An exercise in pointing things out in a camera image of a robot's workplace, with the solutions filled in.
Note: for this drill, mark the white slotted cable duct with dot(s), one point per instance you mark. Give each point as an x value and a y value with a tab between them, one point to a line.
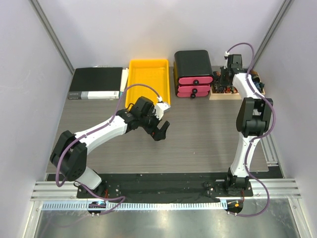
97	205

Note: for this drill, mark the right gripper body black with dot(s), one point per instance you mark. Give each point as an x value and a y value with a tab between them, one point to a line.
226	81

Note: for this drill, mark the wooden compartment box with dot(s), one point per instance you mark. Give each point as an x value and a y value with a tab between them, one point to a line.
217	96

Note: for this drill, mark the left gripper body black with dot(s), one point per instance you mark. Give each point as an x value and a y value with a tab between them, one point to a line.
150	122

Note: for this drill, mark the rolled orange dark tie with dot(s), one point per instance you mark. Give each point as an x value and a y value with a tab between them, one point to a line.
255	76

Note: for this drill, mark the dark patterned necktie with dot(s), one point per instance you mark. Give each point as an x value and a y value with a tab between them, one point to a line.
229	89

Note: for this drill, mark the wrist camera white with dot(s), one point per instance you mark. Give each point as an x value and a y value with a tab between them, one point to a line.
160	108
226	55

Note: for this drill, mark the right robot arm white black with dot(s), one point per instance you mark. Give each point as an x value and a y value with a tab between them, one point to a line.
252	122

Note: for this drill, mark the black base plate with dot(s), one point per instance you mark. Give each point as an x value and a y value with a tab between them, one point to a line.
166	188

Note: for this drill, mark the black pink drawer unit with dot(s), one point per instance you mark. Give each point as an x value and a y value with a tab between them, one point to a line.
192	73

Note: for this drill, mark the black binder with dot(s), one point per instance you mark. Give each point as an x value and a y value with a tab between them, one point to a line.
94	83

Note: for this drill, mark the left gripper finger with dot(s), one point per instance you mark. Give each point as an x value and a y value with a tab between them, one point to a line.
164	127
158	135

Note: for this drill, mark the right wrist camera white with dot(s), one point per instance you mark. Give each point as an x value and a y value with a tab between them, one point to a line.
226	55

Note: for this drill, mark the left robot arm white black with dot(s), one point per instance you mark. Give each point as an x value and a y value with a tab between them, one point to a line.
70	153

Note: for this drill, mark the yellow plastic tray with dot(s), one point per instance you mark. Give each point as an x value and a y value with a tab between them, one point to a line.
151	72

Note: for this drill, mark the rolled blue tie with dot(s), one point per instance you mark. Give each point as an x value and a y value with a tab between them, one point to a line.
259	86

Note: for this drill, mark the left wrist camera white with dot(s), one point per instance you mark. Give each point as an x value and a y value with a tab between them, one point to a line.
160	108

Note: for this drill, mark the white teal pen box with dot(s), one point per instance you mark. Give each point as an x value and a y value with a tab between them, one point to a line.
124	78

